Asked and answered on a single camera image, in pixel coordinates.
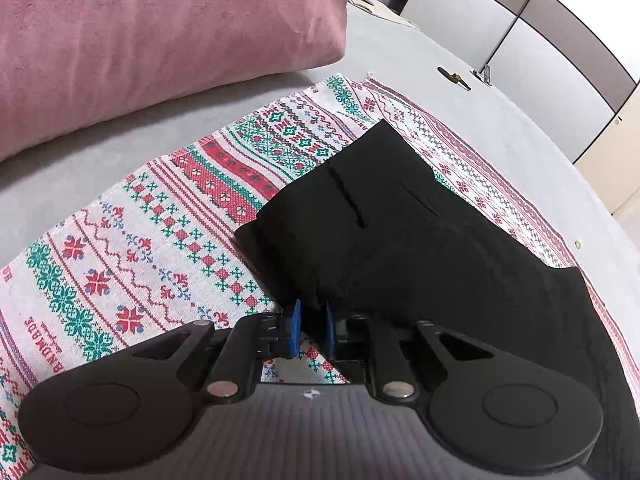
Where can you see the pink pillow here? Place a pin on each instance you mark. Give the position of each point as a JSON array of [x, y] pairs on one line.
[[150, 35]]

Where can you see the red green patterned cloth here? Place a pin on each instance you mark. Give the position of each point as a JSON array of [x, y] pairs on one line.
[[165, 240]]

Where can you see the cream door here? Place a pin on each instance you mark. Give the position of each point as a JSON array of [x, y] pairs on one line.
[[612, 170]]

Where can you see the black phone stand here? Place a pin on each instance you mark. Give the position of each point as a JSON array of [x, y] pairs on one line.
[[484, 74]]

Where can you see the black pants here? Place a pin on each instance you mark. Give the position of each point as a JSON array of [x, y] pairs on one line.
[[425, 260]]

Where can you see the white and brown wardrobe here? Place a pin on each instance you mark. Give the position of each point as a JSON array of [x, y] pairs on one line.
[[540, 15]]

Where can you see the beige cloth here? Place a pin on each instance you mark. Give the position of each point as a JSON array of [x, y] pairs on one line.
[[367, 0]]

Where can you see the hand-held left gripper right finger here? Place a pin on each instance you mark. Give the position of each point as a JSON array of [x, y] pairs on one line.
[[330, 332]]

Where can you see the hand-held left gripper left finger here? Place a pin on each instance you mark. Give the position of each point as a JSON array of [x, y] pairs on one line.
[[295, 330]]

